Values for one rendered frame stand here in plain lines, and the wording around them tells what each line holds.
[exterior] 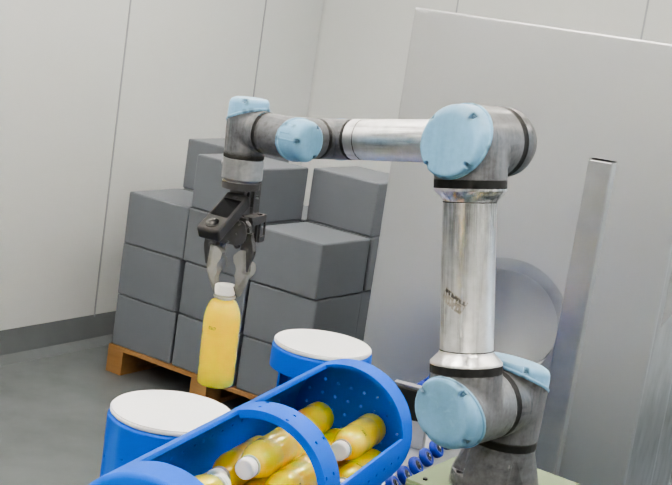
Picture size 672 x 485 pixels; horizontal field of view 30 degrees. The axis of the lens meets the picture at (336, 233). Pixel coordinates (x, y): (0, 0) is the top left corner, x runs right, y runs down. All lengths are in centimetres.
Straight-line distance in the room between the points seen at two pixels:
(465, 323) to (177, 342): 427
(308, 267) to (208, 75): 195
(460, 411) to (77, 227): 487
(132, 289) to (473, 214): 447
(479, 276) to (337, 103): 604
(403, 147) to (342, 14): 581
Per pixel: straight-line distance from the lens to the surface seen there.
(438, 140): 194
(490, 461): 211
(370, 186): 589
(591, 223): 307
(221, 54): 730
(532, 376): 208
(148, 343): 628
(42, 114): 635
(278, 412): 231
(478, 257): 195
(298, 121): 219
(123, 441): 277
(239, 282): 231
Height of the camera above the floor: 197
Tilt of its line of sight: 10 degrees down
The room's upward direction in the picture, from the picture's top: 8 degrees clockwise
